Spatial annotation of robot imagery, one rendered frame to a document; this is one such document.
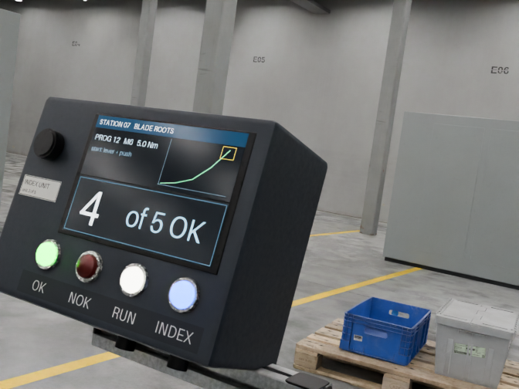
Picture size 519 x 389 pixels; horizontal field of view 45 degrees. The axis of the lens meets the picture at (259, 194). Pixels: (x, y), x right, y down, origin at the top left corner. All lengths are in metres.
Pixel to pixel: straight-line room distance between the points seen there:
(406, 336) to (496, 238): 4.46
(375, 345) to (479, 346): 0.56
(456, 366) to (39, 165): 3.21
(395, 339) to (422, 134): 4.88
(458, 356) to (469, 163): 4.67
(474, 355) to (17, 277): 3.18
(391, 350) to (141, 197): 3.22
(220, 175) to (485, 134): 7.59
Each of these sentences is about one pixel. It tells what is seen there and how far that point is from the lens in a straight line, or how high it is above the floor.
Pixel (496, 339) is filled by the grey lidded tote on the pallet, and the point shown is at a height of 0.42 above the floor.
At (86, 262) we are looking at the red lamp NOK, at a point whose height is 1.12.
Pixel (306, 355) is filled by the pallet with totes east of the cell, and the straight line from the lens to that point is 3.73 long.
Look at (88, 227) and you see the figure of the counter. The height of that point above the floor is 1.15.
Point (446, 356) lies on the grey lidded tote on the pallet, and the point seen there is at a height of 0.26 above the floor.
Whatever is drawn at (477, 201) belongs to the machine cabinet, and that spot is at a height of 0.95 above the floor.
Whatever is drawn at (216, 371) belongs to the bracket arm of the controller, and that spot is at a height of 1.04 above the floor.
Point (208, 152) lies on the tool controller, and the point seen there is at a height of 1.22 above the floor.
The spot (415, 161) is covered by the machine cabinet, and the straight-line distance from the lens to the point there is 8.23.
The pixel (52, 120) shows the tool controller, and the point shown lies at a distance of 0.63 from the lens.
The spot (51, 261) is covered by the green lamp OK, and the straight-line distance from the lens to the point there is 0.57.
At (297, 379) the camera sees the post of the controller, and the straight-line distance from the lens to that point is 0.52.
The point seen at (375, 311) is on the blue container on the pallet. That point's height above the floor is 0.27.
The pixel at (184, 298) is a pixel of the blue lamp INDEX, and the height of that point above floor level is 1.12.
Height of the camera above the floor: 1.23
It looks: 4 degrees down
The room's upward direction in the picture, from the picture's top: 8 degrees clockwise
